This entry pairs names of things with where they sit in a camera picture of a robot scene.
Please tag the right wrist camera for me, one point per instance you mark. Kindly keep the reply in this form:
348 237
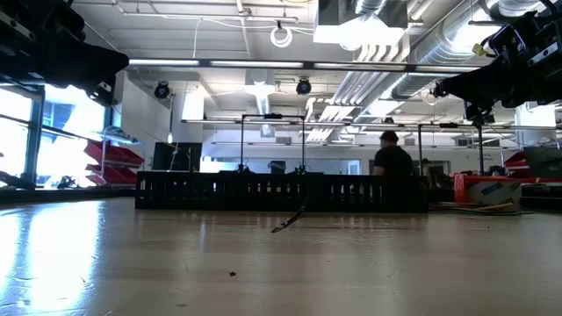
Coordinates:
507 39

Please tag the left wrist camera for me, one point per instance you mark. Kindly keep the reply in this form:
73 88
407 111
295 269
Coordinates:
102 93

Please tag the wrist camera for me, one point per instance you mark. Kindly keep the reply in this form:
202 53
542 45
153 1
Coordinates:
102 93
507 39

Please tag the person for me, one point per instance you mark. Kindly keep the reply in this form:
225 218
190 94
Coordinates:
393 160

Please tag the red storage bin shelf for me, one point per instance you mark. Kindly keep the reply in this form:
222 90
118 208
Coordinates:
114 160

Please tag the black stand with head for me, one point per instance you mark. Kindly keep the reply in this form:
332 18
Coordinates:
478 112

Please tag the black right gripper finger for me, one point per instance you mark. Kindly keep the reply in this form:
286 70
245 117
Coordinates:
478 79
483 95

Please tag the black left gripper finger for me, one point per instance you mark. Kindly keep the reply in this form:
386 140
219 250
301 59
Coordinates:
92 80
92 59

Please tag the black monitor screen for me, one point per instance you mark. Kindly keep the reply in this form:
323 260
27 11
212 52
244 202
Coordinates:
175 155

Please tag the black aluminium table frame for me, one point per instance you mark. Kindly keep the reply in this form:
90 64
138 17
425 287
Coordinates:
66 195

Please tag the black overhead crossbar with lights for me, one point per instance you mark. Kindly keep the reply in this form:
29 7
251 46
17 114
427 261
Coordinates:
309 66

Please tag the dark grey bin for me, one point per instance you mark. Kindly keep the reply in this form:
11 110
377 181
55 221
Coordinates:
544 161

